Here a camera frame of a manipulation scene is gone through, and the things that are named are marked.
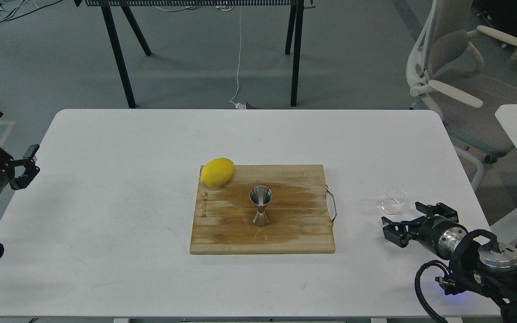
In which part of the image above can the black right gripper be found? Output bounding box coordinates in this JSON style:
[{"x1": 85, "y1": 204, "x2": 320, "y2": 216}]
[{"x1": 381, "y1": 201, "x2": 468, "y2": 260}]

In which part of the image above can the clear glass measuring cup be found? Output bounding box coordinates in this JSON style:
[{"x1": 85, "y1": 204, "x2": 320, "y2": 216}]
[{"x1": 380, "y1": 187, "x2": 408, "y2": 215}]

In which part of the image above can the steel double jigger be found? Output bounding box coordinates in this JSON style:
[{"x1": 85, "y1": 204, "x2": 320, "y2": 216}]
[{"x1": 249, "y1": 185, "x2": 272, "y2": 227}]

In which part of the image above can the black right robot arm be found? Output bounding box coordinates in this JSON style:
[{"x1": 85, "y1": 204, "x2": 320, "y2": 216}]
[{"x1": 382, "y1": 202, "x2": 517, "y2": 323}]

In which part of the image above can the wooden cutting board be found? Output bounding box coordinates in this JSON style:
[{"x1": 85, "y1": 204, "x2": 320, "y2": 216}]
[{"x1": 189, "y1": 164, "x2": 335, "y2": 255}]

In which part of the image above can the beige office chair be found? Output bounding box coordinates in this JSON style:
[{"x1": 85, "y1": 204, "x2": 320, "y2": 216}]
[{"x1": 406, "y1": 0, "x2": 517, "y2": 190}]

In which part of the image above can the yellow lemon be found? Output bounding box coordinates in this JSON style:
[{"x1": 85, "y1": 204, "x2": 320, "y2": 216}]
[{"x1": 200, "y1": 157, "x2": 235, "y2": 188}]

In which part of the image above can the white hanging cable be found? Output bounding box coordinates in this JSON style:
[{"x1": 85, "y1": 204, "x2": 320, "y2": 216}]
[{"x1": 229, "y1": 6, "x2": 248, "y2": 110}]

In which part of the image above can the black metal frame table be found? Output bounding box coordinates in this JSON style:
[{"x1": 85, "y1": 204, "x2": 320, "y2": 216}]
[{"x1": 74, "y1": 0, "x2": 315, "y2": 109}]

